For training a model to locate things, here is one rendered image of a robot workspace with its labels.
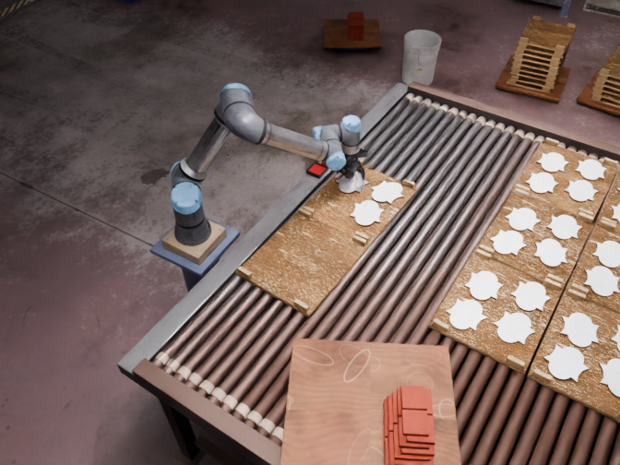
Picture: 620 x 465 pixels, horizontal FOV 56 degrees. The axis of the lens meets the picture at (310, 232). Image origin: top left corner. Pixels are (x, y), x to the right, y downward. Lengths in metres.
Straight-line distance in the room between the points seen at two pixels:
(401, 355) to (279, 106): 3.14
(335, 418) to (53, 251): 2.54
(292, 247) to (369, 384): 0.72
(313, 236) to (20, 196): 2.55
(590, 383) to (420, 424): 0.70
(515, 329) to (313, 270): 0.76
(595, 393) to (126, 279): 2.54
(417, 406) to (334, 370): 0.32
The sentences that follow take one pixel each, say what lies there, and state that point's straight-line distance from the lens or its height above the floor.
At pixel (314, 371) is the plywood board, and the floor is 1.04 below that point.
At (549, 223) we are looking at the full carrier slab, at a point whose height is 0.94.
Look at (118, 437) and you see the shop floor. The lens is 3.05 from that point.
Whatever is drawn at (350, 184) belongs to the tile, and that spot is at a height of 0.95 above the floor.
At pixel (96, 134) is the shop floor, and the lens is 4.74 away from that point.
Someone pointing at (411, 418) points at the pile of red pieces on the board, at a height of 1.18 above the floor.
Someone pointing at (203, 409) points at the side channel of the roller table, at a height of 0.95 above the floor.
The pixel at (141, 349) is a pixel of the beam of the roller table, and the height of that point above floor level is 0.92.
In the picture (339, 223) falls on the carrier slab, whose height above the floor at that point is 0.94.
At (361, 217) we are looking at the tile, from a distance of 2.41.
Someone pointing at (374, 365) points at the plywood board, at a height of 1.04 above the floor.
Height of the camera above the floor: 2.65
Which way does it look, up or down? 47 degrees down
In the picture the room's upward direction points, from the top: 1 degrees counter-clockwise
